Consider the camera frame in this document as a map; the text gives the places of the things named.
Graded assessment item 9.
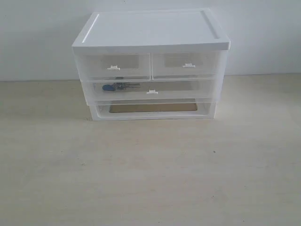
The white plastic drawer cabinet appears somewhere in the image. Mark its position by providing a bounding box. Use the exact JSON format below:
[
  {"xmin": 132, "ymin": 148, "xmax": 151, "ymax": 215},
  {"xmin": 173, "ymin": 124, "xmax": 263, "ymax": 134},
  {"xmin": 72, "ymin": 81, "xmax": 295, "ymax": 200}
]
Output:
[{"xmin": 71, "ymin": 7, "xmax": 230, "ymax": 122}]

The bunch of keys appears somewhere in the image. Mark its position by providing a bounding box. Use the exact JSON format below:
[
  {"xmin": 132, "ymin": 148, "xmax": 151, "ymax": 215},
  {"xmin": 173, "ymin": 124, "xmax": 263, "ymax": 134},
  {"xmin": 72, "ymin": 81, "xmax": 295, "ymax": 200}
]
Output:
[{"xmin": 102, "ymin": 82, "xmax": 140, "ymax": 92}]

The clear wide drawer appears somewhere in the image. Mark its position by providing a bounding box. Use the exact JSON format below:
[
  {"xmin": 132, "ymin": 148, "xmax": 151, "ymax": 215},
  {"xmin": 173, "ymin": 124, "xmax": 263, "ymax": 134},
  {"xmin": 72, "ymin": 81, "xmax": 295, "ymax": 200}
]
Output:
[{"xmin": 81, "ymin": 78, "xmax": 222, "ymax": 103}]

